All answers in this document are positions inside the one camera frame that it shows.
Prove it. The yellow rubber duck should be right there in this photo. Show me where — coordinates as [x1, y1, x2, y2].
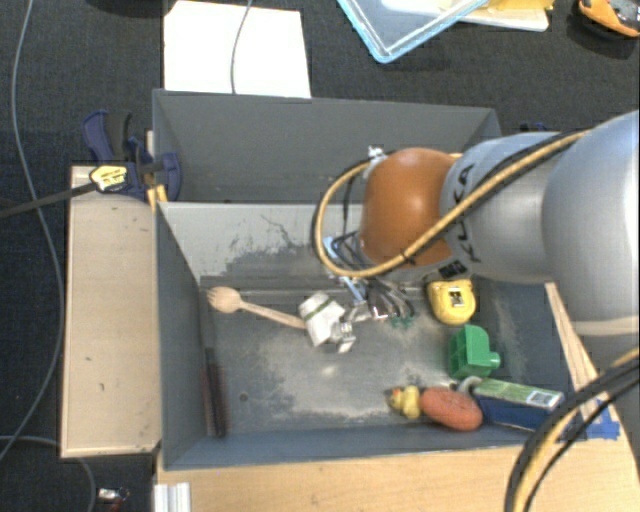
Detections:
[384, 384, 423, 420]

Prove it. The yellow tape measure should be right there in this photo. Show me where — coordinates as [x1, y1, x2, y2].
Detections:
[426, 278, 476, 327]

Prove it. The red-brown round sponge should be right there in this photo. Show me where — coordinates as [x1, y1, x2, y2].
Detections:
[419, 388, 484, 433]

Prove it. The green plastic block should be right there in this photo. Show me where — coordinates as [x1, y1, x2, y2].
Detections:
[447, 323, 502, 381]

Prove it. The wooden spork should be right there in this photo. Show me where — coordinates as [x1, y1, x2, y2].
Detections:
[206, 285, 307, 331]

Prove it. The grey metal bin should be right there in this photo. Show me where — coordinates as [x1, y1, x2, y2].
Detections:
[151, 88, 601, 472]

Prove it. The blue and green box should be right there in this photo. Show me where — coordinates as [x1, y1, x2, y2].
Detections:
[471, 377, 567, 432]

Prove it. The pale wood board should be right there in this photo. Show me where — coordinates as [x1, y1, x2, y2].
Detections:
[59, 164, 164, 459]

